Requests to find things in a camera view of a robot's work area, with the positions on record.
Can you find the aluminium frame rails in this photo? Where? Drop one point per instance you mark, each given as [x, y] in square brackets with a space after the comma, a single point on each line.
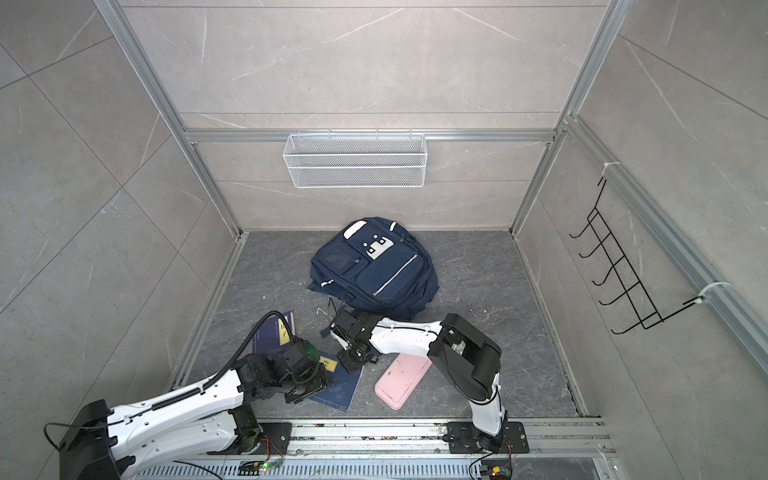
[726, 304]

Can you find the slotted aluminium floor rail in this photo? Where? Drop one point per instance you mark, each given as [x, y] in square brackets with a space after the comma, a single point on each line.
[560, 448]

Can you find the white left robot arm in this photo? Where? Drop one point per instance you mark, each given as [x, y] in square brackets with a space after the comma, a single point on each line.
[212, 416]

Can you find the purple book yellow label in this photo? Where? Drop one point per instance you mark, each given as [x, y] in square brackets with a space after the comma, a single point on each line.
[274, 336]

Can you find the white wire mesh basket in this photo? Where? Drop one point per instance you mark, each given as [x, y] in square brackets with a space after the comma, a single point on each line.
[364, 160]

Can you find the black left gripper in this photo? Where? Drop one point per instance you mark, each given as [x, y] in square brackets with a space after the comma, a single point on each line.
[323, 380]

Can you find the blue book yellow label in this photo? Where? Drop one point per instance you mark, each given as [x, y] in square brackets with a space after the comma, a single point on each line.
[339, 394]

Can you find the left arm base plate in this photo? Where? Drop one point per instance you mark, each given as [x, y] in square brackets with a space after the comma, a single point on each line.
[267, 438]

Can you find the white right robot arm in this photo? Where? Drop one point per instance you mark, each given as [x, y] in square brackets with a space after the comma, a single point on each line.
[466, 357]

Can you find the black wire hook rack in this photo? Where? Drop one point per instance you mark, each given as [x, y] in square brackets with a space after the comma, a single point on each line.
[621, 269]

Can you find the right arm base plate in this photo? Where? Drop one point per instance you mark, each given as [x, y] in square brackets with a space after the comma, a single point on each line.
[465, 438]

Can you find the navy blue student backpack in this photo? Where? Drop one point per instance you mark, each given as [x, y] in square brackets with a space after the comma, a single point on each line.
[376, 265]

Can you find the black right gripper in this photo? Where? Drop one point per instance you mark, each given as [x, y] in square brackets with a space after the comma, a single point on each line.
[343, 359]

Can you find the pink pencil case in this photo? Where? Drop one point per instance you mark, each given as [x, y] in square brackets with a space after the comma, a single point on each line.
[400, 379]

